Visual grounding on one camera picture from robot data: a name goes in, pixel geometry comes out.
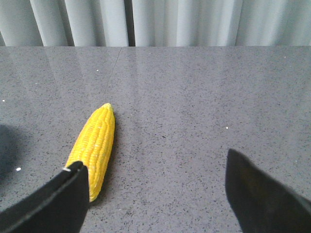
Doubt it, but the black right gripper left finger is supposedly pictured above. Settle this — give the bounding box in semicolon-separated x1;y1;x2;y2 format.
0;162;89;233

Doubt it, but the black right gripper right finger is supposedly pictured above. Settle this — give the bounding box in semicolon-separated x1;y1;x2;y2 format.
225;149;311;233

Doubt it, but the yellow corn cob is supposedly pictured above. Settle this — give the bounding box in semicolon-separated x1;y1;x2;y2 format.
65;103;115;202

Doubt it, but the white pleated curtain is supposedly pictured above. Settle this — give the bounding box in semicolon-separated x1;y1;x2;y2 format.
0;0;311;47

